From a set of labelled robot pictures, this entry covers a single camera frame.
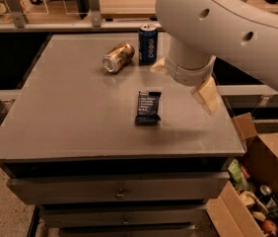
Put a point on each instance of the white gripper collar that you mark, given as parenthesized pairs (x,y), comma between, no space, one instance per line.
(188,73)

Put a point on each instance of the dark blue rxbar wrapper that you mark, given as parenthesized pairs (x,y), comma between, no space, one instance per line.
(147,108)

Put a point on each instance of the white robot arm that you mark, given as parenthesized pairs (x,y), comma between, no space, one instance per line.
(203,30)

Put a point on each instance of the blue pepsi can upright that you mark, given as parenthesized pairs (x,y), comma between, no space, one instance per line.
(148,39)

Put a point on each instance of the orange soda can lying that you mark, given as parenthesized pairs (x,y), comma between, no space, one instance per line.
(118,57)

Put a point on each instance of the grey drawer cabinet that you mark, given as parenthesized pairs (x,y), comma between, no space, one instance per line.
(70,145)

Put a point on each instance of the green snack packet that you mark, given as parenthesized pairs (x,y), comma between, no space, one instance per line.
(237,177)

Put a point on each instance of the cardboard box of items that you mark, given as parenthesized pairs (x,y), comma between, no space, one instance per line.
(228,214)

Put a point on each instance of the red apple in box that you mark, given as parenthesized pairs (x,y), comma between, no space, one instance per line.
(269,228)

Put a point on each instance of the metal rail bracket middle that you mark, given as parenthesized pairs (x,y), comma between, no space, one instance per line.
(95,9)

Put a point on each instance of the metal rail bracket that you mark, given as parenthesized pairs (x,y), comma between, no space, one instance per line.
(17,12)
(95,9)

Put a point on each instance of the metal rail bracket left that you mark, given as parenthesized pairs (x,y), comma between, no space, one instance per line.
(17,12)

